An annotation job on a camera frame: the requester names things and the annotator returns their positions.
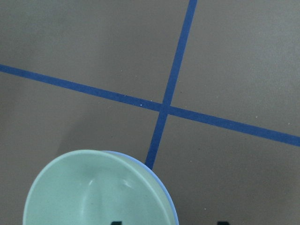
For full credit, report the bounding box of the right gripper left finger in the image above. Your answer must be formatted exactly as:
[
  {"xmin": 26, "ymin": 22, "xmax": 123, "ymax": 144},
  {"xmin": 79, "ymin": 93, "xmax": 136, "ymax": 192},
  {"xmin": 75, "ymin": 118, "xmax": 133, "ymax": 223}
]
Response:
[{"xmin": 111, "ymin": 221, "xmax": 122, "ymax": 225}]

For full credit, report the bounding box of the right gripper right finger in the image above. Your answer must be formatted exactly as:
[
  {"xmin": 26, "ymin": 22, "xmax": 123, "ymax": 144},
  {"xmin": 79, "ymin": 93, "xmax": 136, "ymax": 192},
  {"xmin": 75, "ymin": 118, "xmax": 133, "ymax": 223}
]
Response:
[{"xmin": 217, "ymin": 221, "xmax": 230, "ymax": 225}]

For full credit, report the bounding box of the green bowl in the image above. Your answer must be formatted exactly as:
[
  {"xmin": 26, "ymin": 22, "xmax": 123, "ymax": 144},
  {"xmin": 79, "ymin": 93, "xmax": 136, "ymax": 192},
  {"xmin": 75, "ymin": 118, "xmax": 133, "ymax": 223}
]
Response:
[{"xmin": 22, "ymin": 149, "xmax": 176, "ymax": 225}]

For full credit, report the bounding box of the blue bowl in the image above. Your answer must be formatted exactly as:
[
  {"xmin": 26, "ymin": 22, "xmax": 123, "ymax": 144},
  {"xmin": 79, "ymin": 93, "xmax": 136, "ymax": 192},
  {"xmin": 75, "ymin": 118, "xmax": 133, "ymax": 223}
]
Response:
[{"xmin": 105, "ymin": 151, "xmax": 179, "ymax": 225}]

